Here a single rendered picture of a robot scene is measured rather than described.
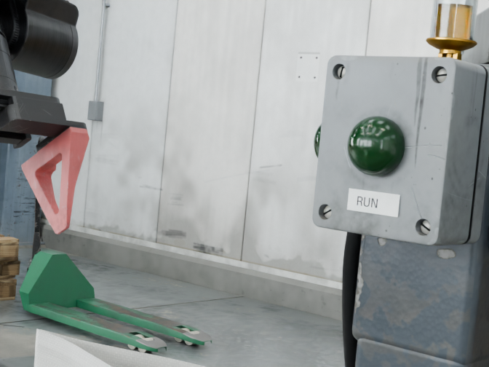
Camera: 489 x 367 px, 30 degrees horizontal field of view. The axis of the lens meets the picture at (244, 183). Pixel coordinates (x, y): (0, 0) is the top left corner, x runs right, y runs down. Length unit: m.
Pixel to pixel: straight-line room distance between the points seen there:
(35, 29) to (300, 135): 6.31
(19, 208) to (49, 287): 3.01
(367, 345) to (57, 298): 5.66
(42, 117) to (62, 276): 5.50
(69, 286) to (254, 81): 2.33
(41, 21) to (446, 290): 0.43
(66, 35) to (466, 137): 0.43
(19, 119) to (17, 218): 8.36
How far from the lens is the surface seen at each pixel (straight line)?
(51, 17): 0.80
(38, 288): 6.07
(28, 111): 0.70
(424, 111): 0.45
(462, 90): 0.45
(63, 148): 0.72
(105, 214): 8.60
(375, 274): 0.51
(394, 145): 0.45
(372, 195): 0.46
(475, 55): 0.86
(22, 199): 9.06
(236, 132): 7.47
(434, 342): 0.50
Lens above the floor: 1.28
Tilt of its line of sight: 3 degrees down
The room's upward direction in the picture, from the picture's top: 5 degrees clockwise
